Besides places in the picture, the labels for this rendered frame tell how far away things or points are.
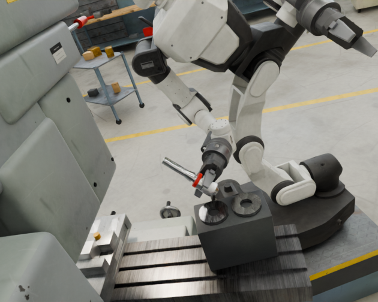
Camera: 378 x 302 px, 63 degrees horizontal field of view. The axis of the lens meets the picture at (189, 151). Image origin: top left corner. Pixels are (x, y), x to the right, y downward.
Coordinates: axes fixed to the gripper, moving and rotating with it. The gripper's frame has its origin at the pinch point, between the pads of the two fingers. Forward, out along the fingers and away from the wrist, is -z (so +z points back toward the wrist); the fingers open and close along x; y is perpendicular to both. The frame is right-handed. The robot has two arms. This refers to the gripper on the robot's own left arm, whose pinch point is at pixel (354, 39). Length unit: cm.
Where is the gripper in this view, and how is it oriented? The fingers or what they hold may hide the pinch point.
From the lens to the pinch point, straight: 85.7
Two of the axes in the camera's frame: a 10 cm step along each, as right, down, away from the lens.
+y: 4.9, -7.0, -5.1
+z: -3.3, -7.0, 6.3
